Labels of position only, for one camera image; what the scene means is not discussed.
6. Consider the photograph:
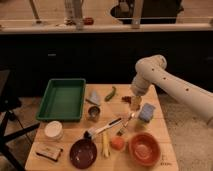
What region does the dark red grape bunch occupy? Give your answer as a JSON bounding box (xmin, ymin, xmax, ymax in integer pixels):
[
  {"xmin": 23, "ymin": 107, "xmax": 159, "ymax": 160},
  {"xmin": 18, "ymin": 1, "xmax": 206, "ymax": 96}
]
[{"xmin": 121, "ymin": 96, "xmax": 131, "ymax": 103}]

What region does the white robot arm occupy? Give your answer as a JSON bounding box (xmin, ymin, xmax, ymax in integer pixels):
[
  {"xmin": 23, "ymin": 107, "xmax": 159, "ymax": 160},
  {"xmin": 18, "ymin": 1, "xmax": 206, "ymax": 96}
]
[{"xmin": 131, "ymin": 55, "xmax": 213, "ymax": 128}]

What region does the small metal cup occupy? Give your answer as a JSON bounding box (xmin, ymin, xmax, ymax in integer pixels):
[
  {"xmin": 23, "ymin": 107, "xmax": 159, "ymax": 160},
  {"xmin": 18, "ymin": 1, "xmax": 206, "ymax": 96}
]
[{"xmin": 88, "ymin": 106, "xmax": 100, "ymax": 122}]

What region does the metal fork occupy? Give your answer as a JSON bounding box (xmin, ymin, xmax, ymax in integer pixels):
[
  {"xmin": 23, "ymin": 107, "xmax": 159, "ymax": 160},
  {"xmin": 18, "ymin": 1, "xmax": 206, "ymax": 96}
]
[{"xmin": 116, "ymin": 112, "xmax": 135, "ymax": 136}]

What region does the blue sponge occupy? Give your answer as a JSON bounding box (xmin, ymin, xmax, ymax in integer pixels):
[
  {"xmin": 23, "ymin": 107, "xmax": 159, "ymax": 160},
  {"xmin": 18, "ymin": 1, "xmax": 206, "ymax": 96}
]
[{"xmin": 138, "ymin": 103, "xmax": 155, "ymax": 123}]

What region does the green chili pepper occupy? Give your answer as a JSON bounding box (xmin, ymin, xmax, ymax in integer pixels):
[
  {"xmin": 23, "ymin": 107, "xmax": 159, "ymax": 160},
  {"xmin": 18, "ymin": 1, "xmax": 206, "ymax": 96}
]
[{"xmin": 104, "ymin": 86, "xmax": 116, "ymax": 102}]

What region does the grey triangular wedge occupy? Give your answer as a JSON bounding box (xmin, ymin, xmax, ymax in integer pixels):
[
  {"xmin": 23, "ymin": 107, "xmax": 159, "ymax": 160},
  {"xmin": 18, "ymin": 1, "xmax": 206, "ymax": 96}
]
[{"xmin": 86, "ymin": 91, "xmax": 100, "ymax": 106}]

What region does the orange bowl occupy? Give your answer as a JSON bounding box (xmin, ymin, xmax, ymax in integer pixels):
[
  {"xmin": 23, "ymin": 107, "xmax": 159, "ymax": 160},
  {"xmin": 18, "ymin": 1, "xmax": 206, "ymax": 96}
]
[{"xmin": 128, "ymin": 132, "xmax": 161, "ymax": 167}]

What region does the black white brush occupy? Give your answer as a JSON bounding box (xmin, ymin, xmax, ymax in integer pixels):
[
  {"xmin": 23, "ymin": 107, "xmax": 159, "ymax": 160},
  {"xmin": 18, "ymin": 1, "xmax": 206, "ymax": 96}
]
[{"xmin": 83, "ymin": 118, "xmax": 122, "ymax": 139}]

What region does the green plastic tray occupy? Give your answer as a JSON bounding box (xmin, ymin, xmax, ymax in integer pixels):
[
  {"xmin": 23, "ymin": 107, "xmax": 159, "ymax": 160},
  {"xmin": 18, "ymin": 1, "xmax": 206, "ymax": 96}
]
[{"xmin": 36, "ymin": 78, "xmax": 86, "ymax": 122}]

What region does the purple bowl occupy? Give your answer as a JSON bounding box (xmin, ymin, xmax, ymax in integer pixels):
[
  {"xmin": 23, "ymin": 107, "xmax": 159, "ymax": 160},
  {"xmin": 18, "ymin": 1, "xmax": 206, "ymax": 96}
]
[{"xmin": 69, "ymin": 139, "xmax": 97, "ymax": 169}]

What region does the white round container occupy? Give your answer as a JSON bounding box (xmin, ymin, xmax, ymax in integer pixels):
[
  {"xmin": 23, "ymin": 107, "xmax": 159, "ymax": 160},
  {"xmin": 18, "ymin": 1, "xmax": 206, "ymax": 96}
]
[{"xmin": 44, "ymin": 121, "xmax": 63, "ymax": 140}]

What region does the red object on counter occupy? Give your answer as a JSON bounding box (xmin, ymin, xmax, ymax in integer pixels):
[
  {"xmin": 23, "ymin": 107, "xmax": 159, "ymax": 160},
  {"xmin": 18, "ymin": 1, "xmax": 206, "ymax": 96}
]
[{"xmin": 83, "ymin": 17, "xmax": 94, "ymax": 25}]

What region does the wooden block eraser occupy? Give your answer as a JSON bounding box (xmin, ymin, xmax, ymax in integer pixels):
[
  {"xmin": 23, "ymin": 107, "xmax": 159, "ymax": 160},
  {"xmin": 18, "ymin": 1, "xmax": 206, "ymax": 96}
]
[{"xmin": 35, "ymin": 144, "xmax": 63, "ymax": 162}]

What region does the black chair frame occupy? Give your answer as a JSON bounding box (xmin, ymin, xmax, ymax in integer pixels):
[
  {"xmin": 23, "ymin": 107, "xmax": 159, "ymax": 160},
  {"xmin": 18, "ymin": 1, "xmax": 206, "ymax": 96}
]
[{"xmin": 0, "ymin": 70, "xmax": 40, "ymax": 171}]

